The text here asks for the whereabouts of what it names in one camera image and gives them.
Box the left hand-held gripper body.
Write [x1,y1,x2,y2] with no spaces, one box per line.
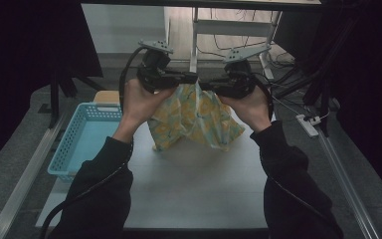
[136,39,181,94]

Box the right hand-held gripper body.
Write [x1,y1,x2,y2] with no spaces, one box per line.
[223,45,273,100]

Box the yellow lemon-print cloth bag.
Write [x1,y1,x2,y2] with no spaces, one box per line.
[147,82,247,152]

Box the light blue perforated plastic basket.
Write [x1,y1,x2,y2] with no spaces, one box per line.
[47,102,124,183]

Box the person's right hand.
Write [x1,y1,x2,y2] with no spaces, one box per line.
[218,85,274,133]

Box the person's left hand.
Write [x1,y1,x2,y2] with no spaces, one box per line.
[120,78,177,132]

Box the wooden table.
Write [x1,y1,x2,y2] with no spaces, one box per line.
[94,90,121,104]

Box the white power strip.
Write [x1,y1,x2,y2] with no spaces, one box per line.
[295,114,321,137]

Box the black metal stand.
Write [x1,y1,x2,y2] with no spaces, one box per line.
[275,13,362,137]

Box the black tripod stand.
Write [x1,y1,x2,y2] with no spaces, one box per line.
[48,64,105,128]

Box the black curtain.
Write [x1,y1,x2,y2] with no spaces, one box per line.
[0,0,103,177]
[273,0,382,203]

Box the left hand-held gripper black cable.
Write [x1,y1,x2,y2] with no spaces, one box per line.
[39,46,148,239]

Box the hand-held gripper black cable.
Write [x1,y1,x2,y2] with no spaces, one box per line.
[253,73,342,239]
[39,46,148,239]

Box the right hand-held gripper black cable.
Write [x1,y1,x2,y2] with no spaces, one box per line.
[253,73,342,239]

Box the tangle of black floor cables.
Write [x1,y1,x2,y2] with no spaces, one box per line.
[197,9,296,69]

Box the white floor cable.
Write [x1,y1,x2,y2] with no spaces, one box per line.
[262,66,302,118]

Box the white metal desk frame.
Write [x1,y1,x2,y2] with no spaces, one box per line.
[81,0,322,81]

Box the aluminium floor rail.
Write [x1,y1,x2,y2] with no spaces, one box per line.
[316,130,381,239]
[0,113,68,239]

